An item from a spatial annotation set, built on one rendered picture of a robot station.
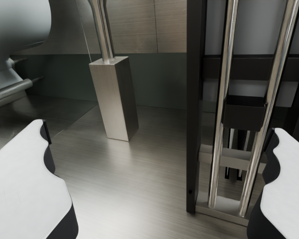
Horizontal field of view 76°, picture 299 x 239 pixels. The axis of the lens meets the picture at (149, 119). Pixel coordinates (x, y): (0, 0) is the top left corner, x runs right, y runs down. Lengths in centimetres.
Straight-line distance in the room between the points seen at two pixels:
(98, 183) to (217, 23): 46
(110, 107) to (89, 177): 22
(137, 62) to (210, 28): 57
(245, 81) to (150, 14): 53
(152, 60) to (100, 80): 28
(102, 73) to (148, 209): 39
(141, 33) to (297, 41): 59
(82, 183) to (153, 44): 54
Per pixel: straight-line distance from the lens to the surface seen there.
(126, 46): 84
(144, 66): 83
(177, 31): 75
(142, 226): 46
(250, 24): 30
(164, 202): 49
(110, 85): 59
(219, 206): 47
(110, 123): 67
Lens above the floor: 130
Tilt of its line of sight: 30 degrees down
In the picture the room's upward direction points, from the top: 6 degrees counter-clockwise
